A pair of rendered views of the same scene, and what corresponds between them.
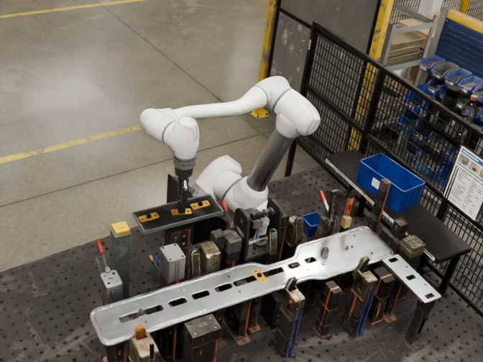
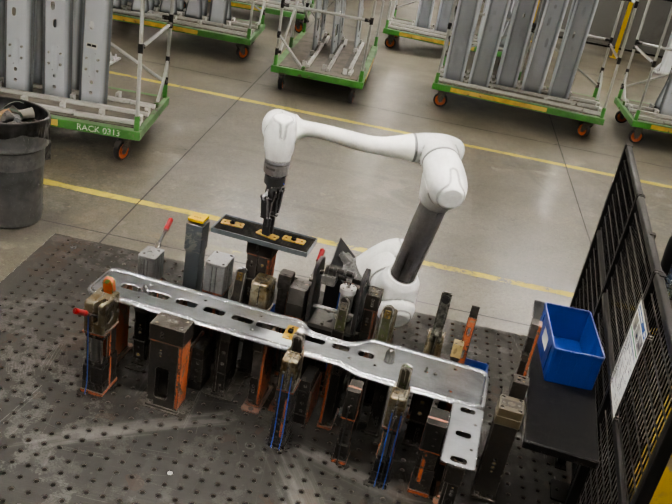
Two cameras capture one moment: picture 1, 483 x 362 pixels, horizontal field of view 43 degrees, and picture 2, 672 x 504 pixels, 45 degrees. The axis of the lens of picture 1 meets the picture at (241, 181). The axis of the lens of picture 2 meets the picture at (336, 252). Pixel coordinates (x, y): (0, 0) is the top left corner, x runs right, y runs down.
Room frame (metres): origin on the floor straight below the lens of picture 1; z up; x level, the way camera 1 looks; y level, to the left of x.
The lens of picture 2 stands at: (0.33, -1.76, 2.47)
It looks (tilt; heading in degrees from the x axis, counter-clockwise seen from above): 27 degrees down; 43
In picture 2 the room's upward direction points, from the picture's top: 10 degrees clockwise
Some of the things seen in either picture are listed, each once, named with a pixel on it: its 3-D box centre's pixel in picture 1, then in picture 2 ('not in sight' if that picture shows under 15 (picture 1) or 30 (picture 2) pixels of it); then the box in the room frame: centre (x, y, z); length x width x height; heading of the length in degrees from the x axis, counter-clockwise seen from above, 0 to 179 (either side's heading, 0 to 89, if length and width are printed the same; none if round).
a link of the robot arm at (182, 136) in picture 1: (183, 135); (280, 135); (2.08, 0.25, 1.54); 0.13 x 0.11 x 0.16; 56
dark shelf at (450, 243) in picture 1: (392, 200); (561, 372); (2.58, -0.77, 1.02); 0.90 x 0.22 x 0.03; 33
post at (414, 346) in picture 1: (418, 319); (446, 500); (1.94, -0.85, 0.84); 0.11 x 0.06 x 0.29; 33
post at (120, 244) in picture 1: (121, 269); (193, 272); (1.93, 0.47, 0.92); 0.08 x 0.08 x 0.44; 33
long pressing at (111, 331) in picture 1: (256, 279); (284, 333); (1.90, -0.11, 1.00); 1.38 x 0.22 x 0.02; 123
